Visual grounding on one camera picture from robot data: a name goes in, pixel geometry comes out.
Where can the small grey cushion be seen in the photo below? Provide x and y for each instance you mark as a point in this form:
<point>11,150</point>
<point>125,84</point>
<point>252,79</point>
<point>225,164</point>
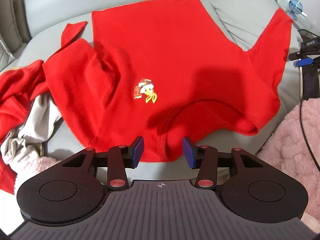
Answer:
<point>22,22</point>

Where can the pink fluffy garment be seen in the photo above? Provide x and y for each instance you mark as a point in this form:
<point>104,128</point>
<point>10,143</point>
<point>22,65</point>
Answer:
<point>287,140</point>

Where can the blue glass ornament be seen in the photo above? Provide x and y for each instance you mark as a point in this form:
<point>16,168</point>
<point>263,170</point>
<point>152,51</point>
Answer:
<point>295,5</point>

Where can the beige garment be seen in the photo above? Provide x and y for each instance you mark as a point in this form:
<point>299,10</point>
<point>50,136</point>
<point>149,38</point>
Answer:
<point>40,115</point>

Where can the large grey cushion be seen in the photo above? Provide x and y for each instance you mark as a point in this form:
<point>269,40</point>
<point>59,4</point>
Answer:
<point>7,17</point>

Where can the crumpled red garment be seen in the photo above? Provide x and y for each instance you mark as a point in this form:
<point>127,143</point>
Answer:
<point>15,92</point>

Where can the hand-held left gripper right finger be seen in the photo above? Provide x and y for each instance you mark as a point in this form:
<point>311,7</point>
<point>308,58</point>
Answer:
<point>188,153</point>

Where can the red sweater with duck print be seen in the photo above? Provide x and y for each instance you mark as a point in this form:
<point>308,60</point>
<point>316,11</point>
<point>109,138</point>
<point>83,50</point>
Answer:
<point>162,55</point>

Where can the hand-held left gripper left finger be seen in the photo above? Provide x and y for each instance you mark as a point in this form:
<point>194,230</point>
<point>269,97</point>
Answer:
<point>138,150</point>

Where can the grey sofa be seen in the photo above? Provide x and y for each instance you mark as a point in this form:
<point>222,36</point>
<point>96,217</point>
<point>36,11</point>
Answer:
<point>237,17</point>

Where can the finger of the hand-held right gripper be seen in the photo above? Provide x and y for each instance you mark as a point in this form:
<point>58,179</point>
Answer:
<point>296,55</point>
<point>305,62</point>

